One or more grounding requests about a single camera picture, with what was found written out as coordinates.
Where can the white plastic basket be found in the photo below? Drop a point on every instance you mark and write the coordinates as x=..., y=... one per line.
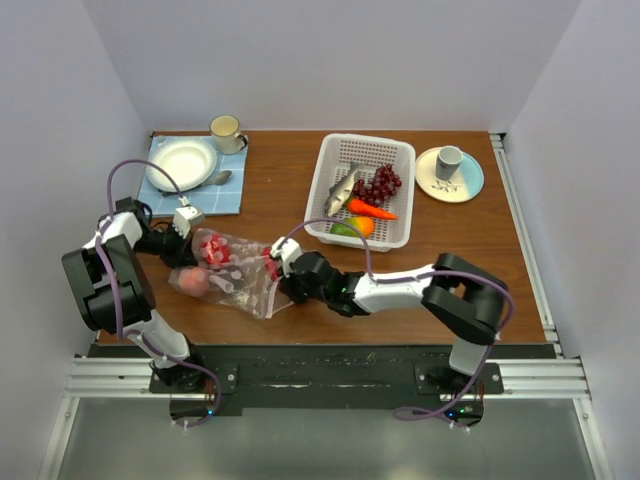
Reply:
x=338, y=152

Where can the fake carrot orange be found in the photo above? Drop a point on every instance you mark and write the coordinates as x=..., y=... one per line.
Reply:
x=359, y=207

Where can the pastel plate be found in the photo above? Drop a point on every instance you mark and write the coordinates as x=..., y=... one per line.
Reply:
x=460, y=185

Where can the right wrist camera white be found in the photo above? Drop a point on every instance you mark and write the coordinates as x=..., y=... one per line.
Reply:
x=284, y=251

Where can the clear zip top bag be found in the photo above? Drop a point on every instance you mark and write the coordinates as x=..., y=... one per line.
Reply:
x=262, y=300

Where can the metal spoon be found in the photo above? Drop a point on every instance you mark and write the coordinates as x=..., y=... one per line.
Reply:
x=220, y=179

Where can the fake fish grey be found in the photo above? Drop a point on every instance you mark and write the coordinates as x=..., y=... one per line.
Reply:
x=342, y=190

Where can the white bowl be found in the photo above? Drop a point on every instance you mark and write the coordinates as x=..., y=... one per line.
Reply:
x=189, y=161

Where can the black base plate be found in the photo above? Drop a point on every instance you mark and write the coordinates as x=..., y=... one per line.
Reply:
x=378, y=377

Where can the fake dark purple fruit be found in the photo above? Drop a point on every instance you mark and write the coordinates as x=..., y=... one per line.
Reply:
x=238, y=281

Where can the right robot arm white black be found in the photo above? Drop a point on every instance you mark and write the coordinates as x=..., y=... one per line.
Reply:
x=463, y=297

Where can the fake red chili pepper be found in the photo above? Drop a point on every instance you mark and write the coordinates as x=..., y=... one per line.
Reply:
x=272, y=268

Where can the blue checkered cloth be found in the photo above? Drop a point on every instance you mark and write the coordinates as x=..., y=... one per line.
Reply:
x=157, y=191

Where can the cream mug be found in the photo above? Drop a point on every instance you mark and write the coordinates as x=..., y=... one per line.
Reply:
x=227, y=134

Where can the small grey cup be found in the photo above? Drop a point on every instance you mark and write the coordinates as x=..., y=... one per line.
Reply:
x=448, y=160

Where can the fake peach pink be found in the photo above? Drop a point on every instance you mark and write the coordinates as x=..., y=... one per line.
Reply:
x=194, y=281

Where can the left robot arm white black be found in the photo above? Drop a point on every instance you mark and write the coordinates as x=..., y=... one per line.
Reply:
x=114, y=295

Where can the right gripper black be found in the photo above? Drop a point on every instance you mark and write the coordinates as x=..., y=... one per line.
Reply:
x=288, y=286

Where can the fake red bell pepper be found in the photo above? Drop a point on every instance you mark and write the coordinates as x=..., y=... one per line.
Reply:
x=214, y=250

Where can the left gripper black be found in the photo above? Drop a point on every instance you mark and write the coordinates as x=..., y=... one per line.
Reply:
x=183, y=254

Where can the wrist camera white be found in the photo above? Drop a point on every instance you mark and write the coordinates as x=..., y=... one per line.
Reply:
x=284, y=251
x=185, y=218

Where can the fake purple grapes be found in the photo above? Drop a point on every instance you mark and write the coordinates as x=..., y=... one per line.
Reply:
x=377, y=190

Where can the fake mango green orange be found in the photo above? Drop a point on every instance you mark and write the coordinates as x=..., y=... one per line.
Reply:
x=354, y=227

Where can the aluminium frame rail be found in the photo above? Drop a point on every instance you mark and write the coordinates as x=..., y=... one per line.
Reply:
x=111, y=425

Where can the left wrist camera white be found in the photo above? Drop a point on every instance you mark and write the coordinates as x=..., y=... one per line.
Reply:
x=185, y=218

